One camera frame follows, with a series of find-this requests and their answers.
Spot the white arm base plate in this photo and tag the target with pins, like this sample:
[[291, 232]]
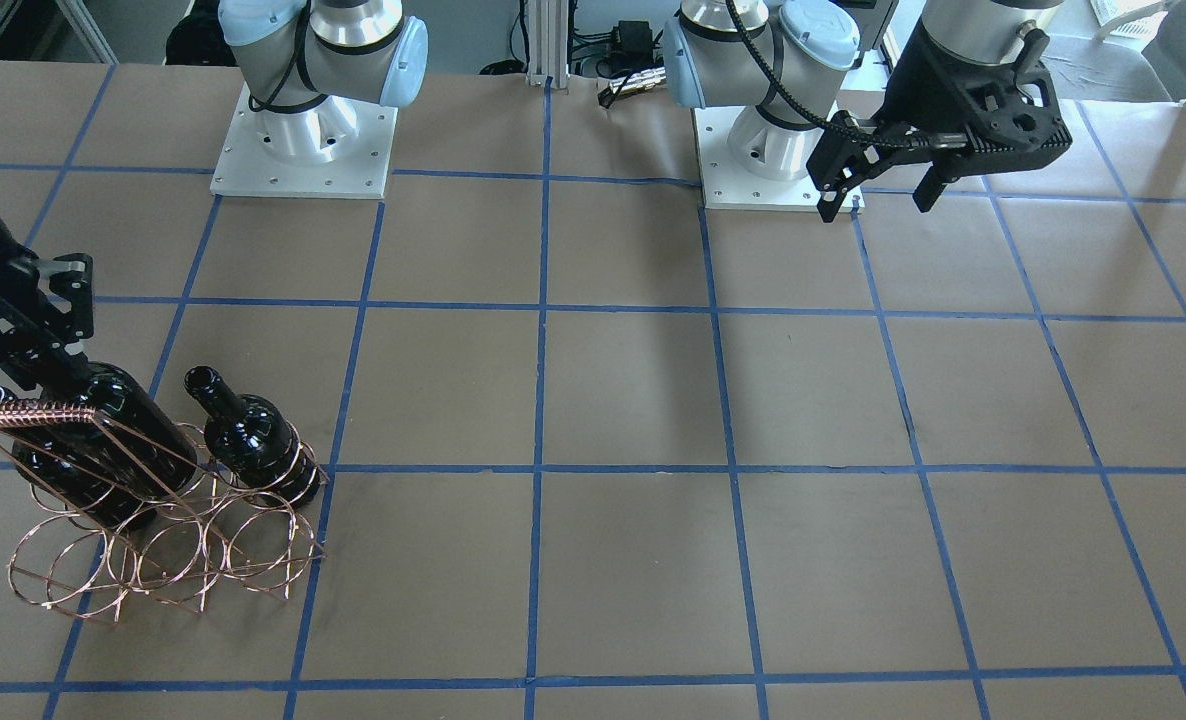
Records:
[[768, 185], [337, 149]]

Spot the copper wire wine rack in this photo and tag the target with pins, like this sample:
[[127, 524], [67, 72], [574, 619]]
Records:
[[174, 549]]

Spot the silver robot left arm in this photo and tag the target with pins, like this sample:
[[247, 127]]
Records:
[[789, 61]]

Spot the dark wine bottle being moved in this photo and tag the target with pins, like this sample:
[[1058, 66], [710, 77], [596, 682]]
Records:
[[139, 446]]

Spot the dark wine bottle slot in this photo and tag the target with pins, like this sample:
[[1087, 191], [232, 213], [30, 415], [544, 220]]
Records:
[[253, 440], [68, 465]]

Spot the black power adapter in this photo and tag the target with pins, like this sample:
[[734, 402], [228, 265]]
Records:
[[632, 42]]

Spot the grey chair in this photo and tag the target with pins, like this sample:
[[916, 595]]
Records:
[[1096, 69]]

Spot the aluminium frame post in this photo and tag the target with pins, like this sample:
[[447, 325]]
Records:
[[547, 39]]

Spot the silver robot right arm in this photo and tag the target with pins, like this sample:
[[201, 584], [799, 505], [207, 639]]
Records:
[[323, 83]]

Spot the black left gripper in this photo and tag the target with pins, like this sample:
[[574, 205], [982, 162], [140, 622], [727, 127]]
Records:
[[915, 82]]

